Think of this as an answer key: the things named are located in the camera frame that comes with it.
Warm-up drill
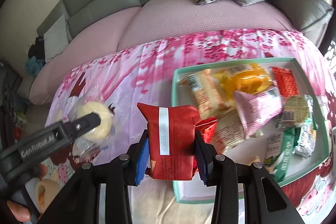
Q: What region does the dark clothes pile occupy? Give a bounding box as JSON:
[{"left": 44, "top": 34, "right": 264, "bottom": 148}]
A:
[{"left": 25, "top": 36, "right": 46, "bottom": 77}]

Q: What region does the red checkered snack packet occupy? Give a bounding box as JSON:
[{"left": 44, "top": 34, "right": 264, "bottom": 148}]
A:
[{"left": 272, "top": 67, "right": 299, "bottom": 97}]

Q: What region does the pink snack packet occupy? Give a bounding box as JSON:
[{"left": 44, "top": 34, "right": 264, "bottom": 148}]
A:
[{"left": 234, "top": 86, "right": 282, "bottom": 139}]

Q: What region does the green biscuit packet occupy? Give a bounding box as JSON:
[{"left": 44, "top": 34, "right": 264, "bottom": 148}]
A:
[{"left": 264, "top": 127, "right": 295, "bottom": 182}]

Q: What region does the teal cardboard box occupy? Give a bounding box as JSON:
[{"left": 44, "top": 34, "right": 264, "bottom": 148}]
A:
[{"left": 171, "top": 57, "right": 331, "bottom": 205}]

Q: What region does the pink anime print cloth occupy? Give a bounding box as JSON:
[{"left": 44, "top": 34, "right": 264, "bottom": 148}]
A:
[{"left": 47, "top": 29, "right": 335, "bottom": 223}]

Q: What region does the yellow jelly cup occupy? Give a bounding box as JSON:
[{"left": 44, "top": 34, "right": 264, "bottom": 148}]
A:
[{"left": 35, "top": 179, "right": 61, "bottom": 213}]

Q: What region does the red wrapper in box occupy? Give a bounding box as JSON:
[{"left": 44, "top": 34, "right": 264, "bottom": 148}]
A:
[{"left": 195, "top": 117, "right": 218, "bottom": 143}]

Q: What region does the person's left hand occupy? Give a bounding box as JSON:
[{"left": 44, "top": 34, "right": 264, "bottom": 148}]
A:
[{"left": 6, "top": 163, "right": 49, "bottom": 223}]

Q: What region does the clear yellow bun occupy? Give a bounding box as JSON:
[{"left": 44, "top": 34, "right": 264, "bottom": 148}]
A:
[{"left": 66, "top": 90, "right": 116, "bottom": 161}]

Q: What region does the round green cracker packet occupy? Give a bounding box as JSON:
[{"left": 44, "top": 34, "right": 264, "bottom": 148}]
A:
[{"left": 276, "top": 94, "right": 318, "bottom": 130}]

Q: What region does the light grey small pillow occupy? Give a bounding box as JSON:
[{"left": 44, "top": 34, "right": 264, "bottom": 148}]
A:
[{"left": 43, "top": 15, "right": 69, "bottom": 63}]

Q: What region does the orange yellow snack packet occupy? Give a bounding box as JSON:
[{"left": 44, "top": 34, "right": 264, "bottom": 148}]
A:
[{"left": 213, "top": 63, "right": 272, "bottom": 100}]

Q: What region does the beige barcode snack packet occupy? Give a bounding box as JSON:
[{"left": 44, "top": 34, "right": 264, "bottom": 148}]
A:
[{"left": 178, "top": 69, "right": 231, "bottom": 119}]

